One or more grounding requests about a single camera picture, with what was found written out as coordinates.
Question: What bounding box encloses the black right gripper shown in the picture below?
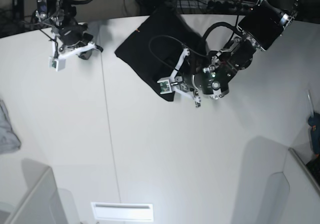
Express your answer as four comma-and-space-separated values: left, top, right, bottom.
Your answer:
58, 23, 93, 60

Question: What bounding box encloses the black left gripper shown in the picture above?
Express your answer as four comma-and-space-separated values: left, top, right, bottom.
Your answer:
182, 70, 230, 101

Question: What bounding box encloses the black T-shirt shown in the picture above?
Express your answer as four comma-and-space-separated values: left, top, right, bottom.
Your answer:
114, 7, 206, 102

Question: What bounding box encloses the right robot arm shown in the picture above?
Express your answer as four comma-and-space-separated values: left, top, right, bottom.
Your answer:
34, 0, 103, 61

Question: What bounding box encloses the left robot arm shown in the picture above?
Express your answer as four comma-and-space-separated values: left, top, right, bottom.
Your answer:
182, 0, 299, 100

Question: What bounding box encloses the power strip with plugs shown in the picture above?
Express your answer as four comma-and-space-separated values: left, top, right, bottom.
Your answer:
177, 0, 255, 10

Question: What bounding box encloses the blue glue gun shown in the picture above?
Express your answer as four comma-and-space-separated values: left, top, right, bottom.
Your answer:
304, 88, 320, 156

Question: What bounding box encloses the grey cloth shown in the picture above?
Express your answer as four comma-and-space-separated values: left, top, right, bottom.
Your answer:
0, 99, 22, 155

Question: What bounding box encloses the black keyboard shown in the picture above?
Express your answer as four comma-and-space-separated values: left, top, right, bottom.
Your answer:
306, 157, 320, 185

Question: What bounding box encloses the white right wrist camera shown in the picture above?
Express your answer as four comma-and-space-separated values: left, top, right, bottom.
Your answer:
48, 41, 104, 72

